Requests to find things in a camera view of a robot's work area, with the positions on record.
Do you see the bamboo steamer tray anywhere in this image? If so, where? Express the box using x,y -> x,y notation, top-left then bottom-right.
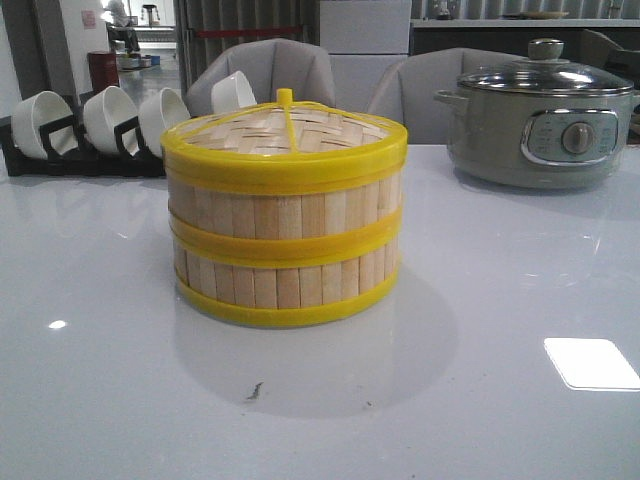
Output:
168,171 -> 402,265
174,238 -> 400,328

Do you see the bamboo steamer lid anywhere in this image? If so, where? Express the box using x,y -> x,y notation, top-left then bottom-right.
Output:
161,89 -> 408,195

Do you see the right grey chair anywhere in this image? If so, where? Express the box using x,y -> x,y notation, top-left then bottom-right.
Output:
367,48 -> 518,145

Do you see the grey chair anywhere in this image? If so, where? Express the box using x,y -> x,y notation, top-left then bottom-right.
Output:
367,48 -> 518,145
185,38 -> 336,116

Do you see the white bowl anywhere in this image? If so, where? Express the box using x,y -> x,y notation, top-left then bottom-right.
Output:
138,88 -> 191,158
83,86 -> 138,155
11,91 -> 72,159
211,71 -> 257,114

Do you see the left grey chair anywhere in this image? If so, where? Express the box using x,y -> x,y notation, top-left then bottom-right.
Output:
185,38 -> 336,116

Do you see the white refrigerator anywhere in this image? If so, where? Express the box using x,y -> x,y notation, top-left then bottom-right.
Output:
319,1 -> 412,112

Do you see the grey electric cooking pot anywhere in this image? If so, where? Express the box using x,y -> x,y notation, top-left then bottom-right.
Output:
434,87 -> 639,189

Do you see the red barrier belt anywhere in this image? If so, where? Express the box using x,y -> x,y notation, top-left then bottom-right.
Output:
188,25 -> 305,39

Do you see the black dish rack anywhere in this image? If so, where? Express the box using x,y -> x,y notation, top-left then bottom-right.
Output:
1,115 -> 165,178

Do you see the red bin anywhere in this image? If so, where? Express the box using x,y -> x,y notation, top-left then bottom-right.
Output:
87,51 -> 120,94

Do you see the dark kitchen counter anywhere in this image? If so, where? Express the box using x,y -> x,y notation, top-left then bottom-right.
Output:
409,19 -> 639,61

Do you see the glass pot lid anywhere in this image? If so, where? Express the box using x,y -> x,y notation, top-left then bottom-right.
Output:
457,38 -> 634,96

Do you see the person in background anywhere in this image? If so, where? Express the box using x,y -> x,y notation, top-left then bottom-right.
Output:
104,0 -> 140,53

